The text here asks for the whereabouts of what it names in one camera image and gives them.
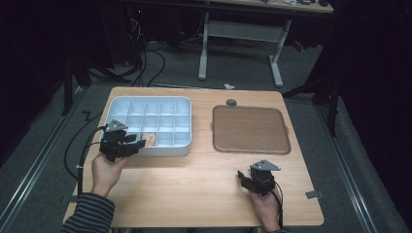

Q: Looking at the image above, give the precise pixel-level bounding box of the right hand-held gripper black cable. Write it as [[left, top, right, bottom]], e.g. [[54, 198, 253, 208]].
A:
[[263, 179, 285, 229]]

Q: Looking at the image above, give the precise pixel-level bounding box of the person's right hand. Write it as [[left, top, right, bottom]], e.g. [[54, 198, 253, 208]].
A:
[[247, 186, 282, 232]]

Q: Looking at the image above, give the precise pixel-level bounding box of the white plastic compartment box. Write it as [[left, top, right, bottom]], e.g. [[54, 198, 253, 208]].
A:
[[98, 95, 193, 158]]

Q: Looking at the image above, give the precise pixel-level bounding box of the bundle of black floor cables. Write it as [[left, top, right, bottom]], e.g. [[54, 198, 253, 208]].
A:
[[127, 17, 167, 88]]

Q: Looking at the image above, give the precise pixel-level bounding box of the hand-held gripper black cable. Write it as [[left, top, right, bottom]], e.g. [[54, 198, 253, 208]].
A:
[[76, 125, 107, 197], [263, 179, 285, 229]]

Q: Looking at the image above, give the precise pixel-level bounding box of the person's left hand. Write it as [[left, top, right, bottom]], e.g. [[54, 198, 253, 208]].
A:
[[90, 151, 129, 198]]

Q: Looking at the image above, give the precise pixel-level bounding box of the black metal stand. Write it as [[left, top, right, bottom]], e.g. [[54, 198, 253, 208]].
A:
[[281, 73, 345, 138], [60, 57, 93, 117]]

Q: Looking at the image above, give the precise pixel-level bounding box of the beige sock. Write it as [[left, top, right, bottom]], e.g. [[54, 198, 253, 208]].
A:
[[141, 131, 158, 148]]

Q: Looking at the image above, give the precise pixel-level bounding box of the brown rectangular tray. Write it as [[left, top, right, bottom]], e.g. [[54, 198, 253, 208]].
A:
[[211, 104, 292, 155]]

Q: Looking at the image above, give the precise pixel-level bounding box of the black cable on floor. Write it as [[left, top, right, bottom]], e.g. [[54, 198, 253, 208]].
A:
[[63, 110, 103, 181]]

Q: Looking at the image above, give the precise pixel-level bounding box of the grey tape strip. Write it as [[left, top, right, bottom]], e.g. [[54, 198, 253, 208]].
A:
[[304, 189, 325, 200]]

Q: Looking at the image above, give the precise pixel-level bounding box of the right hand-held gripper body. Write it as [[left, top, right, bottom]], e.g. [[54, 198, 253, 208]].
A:
[[250, 158, 282, 197]]

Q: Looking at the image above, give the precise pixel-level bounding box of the metal floor rail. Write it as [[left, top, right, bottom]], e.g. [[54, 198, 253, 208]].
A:
[[314, 103, 379, 233], [0, 86, 86, 229]]

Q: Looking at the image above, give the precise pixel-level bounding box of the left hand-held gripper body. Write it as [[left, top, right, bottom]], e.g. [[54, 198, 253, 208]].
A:
[[98, 118, 137, 163]]

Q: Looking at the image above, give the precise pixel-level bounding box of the desk with white metal legs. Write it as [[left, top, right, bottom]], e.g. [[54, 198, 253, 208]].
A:
[[196, 0, 335, 89]]

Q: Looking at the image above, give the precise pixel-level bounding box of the left hand-held gripper black cable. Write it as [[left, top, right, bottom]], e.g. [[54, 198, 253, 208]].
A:
[[76, 125, 107, 197]]

